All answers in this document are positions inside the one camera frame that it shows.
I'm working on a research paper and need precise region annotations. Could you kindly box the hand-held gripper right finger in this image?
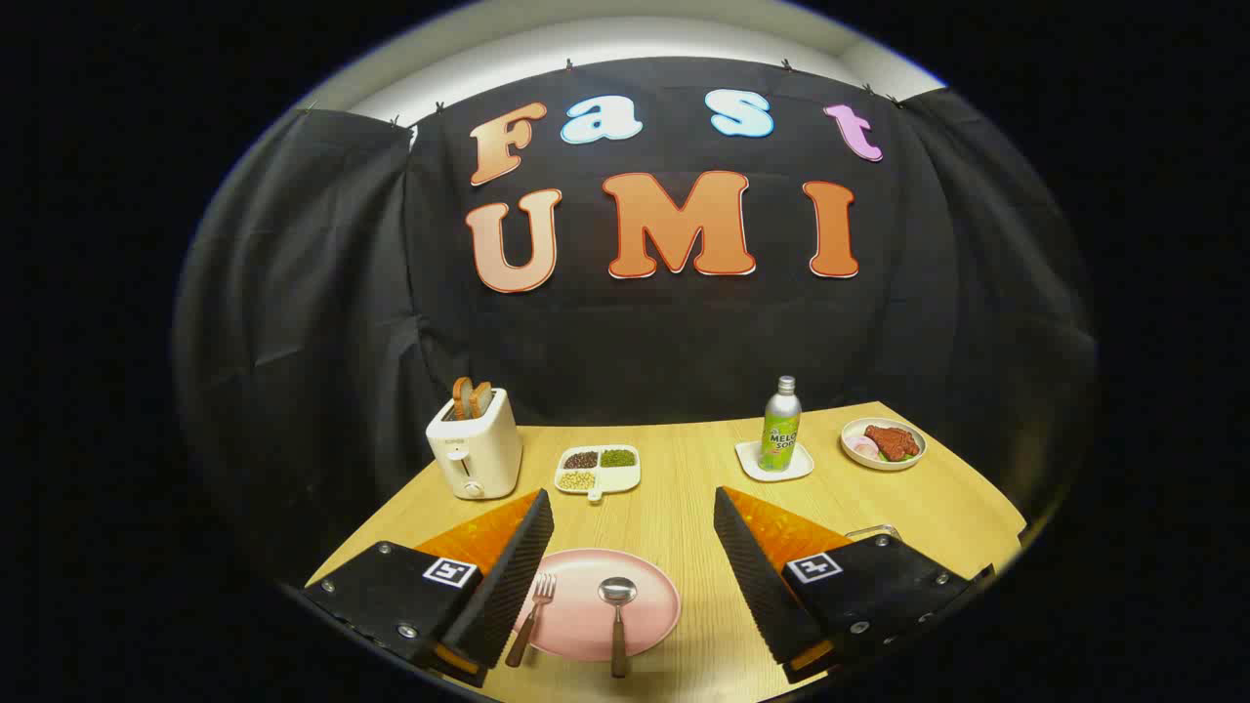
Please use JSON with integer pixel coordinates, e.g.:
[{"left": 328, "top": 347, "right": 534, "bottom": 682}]
[{"left": 713, "top": 486, "right": 995, "bottom": 684}]

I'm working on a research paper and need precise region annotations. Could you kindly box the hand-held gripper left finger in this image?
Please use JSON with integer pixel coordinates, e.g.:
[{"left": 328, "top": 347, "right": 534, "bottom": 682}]
[{"left": 301, "top": 488, "right": 556, "bottom": 688}]

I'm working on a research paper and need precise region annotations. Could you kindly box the wooden-handled metal fork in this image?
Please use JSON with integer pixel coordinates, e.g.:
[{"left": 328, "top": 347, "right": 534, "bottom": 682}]
[{"left": 505, "top": 573, "right": 558, "bottom": 669}]

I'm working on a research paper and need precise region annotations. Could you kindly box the wooden-handled metal spoon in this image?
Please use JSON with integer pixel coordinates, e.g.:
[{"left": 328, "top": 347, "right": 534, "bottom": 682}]
[{"left": 598, "top": 576, "right": 639, "bottom": 680}]

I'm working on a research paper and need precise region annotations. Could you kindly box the pink plate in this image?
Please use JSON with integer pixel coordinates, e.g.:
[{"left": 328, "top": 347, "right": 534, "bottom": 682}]
[{"left": 508, "top": 548, "right": 682, "bottom": 662}]

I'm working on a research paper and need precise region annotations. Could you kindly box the white square coaster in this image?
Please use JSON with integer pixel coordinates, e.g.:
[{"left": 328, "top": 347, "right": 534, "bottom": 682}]
[{"left": 734, "top": 439, "right": 815, "bottom": 483}]

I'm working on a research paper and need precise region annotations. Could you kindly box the green soda bottle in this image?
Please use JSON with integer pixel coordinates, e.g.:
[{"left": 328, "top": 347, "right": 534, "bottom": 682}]
[{"left": 759, "top": 376, "right": 803, "bottom": 473}]

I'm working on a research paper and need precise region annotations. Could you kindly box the white toaster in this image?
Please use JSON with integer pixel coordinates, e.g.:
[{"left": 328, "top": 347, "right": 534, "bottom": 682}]
[{"left": 426, "top": 388, "right": 523, "bottom": 501}]

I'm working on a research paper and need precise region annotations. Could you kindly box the white divided dish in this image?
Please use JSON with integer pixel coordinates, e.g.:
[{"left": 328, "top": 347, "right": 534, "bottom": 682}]
[{"left": 554, "top": 444, "right": 643, "bottom": 503}]

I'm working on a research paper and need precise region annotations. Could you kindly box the brown meat piece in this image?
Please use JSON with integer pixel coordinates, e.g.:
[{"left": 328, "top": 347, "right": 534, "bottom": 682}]
[{"left": 863, "top": 424, "right": 921, "bottom": 460}]

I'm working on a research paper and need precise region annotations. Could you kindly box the white round food plate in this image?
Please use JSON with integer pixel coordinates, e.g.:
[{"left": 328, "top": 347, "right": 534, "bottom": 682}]
[{"left": 840, "top": 417, "right": 927, "bottom": 473}]

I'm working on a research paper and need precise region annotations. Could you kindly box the black backdrop cloth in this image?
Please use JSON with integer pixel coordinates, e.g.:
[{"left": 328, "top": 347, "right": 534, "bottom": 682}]
[{"left": 176, "top": 57, "right": 1095, "bottom": 587}]

